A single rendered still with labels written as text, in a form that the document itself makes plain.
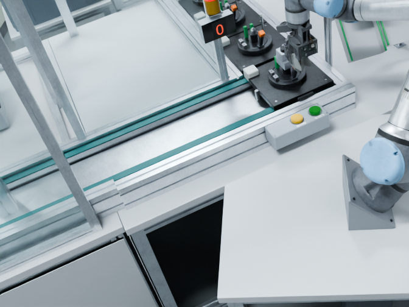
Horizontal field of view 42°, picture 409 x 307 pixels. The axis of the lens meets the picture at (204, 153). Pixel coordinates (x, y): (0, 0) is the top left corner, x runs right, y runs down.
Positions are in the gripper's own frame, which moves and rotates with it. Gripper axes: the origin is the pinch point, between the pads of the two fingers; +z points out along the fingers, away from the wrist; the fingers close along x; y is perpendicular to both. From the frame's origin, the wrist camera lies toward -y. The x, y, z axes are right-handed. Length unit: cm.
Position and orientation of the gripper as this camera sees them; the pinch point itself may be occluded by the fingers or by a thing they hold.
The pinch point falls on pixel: (298, 67)
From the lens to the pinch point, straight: 184.9
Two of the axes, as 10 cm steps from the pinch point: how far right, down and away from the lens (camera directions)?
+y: 3.8, 5.9, -7.1
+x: 9.0, -4.0, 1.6
